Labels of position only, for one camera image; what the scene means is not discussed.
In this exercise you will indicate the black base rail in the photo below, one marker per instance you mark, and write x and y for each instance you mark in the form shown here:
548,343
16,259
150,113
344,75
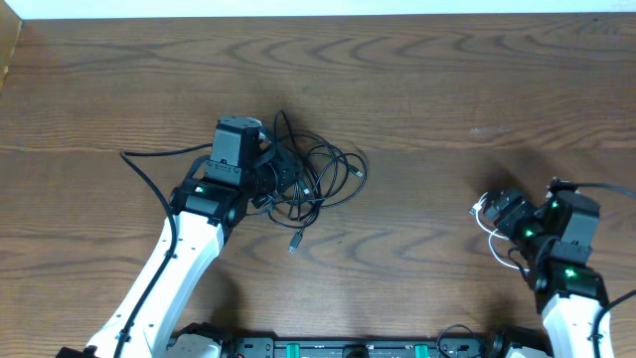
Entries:
348,348

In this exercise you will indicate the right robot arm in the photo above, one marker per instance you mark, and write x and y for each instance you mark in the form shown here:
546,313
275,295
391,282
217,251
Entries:
554,239

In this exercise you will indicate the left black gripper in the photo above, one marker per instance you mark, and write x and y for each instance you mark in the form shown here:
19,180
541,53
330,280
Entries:
292,166

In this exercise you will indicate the wooden side panel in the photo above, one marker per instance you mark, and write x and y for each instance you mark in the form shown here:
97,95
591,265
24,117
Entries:
10,31

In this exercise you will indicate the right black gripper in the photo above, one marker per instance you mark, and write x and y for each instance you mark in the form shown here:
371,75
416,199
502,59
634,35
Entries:
508,221

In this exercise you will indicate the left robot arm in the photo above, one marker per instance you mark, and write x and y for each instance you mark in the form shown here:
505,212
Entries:
248,165

